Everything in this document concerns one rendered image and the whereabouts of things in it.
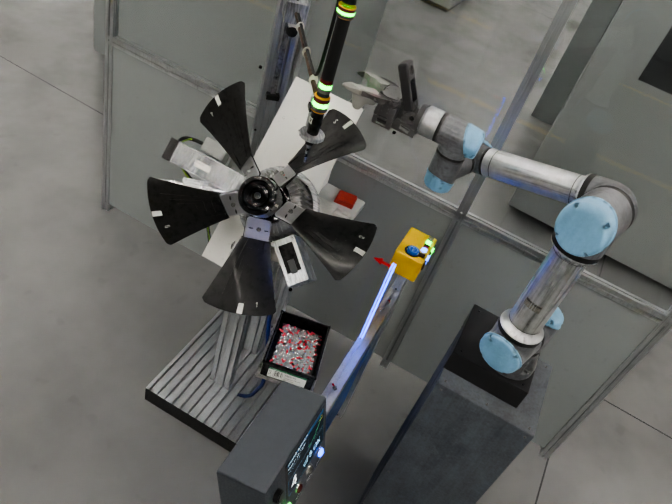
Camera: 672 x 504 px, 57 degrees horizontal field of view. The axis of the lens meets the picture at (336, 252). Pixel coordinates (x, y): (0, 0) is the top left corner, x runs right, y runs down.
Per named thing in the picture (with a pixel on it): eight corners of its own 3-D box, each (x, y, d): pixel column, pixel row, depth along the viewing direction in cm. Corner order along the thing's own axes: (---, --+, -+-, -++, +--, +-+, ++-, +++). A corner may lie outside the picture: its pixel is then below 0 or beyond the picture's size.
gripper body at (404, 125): (367, 120, 155) (410, 141, 153) (378, 90, 150) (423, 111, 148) (379, 110, 161) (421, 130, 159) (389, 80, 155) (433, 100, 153)
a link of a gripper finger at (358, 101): (336, 106, 153) (372, 116, 154) (342, 84, 149) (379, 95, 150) (337, 100, 155) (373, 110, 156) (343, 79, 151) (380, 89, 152)
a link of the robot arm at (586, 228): (532, 360, 168) (647, 205, 133) (503, 387, 159) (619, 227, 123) (497, 331, 173) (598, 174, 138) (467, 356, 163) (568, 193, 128)
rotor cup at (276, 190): (237, 211, 195) (223, 205, 183) (259, 170, 195) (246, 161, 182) (277, 232, 193) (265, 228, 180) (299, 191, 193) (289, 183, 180)
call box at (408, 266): (402, 247, 223) (412, 225, 216) (427, 260, 222) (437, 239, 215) (385, 272, 211) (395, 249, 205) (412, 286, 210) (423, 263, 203)
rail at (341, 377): (390, 291, 233) (397, 276, 228) (400, 296, 232) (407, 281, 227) (268, 482, 166) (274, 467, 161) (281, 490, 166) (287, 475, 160)
